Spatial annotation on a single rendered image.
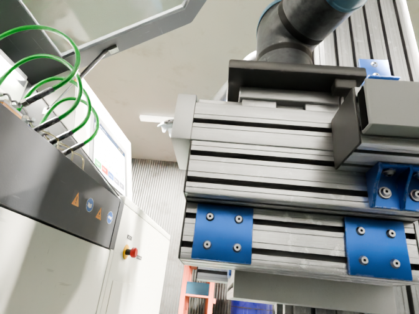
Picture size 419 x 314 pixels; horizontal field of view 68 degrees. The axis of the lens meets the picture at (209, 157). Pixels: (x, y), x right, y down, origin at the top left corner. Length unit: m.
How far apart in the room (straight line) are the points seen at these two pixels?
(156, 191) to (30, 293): 6.43
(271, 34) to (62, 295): 0.76
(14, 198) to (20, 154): 0.08
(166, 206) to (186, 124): 6.50
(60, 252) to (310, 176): 0.60
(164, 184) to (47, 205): 6.45
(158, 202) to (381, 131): 6.73
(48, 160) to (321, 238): 0.57
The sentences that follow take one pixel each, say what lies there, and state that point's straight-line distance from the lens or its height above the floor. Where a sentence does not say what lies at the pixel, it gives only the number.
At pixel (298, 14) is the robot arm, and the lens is 0.64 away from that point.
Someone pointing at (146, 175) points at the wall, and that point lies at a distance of 7.33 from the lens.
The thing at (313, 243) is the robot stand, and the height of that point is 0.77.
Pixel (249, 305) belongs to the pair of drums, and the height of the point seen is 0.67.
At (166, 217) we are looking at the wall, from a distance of 6.93.
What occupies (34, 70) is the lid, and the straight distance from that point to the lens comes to 1.57.
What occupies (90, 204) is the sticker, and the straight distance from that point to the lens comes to 0.92.
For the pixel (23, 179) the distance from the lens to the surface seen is 0.70.
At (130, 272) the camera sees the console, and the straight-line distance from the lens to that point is 1.28.
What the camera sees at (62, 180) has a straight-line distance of 0.80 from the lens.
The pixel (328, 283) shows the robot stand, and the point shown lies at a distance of 0.60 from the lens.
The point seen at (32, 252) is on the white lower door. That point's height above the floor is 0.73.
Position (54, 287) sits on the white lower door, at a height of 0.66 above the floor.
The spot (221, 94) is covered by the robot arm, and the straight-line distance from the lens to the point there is 1.30.
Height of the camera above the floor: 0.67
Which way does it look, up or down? 25 degrees up
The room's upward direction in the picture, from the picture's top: 6 degrees clockwise
